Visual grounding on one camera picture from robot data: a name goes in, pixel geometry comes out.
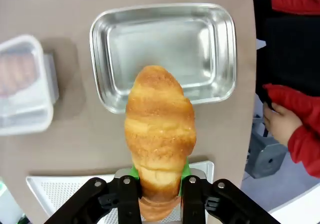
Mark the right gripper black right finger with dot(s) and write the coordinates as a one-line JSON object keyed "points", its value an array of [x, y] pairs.
{"points": [[200, 201]]}

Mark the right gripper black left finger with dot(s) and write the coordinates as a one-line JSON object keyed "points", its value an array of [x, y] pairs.
{"points": [[120, 201]]}

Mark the golden croissant bread roll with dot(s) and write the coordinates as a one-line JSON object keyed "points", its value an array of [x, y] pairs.
{"points": [[160, 124], [15, 74]]}

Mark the clear plastic clip lid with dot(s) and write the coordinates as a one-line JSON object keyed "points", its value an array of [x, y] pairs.
{"points": [[37, 115]]}

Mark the person's red sleeved left forearm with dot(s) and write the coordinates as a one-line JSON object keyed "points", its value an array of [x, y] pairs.
{"points": [[306, 109]]}

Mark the stainless steel rectangular container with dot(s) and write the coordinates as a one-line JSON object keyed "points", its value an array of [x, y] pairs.
{"points": [[162, 42]]}

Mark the person's left hand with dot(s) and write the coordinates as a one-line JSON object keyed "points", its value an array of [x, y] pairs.
{"points": [[281, 124]]}

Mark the white perforated baking tray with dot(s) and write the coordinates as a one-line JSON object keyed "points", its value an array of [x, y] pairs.
{"points": [[62, 190]]}

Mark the large white table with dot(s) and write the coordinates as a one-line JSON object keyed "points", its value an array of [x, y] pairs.
{"points": [[305, 209]]}

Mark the black shirt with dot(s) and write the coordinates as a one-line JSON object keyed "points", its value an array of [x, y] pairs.
{"points": [[287, 54]]}

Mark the grey metal table bracket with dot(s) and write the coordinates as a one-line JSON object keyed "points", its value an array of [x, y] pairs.
{"points": [[265, 156]]}

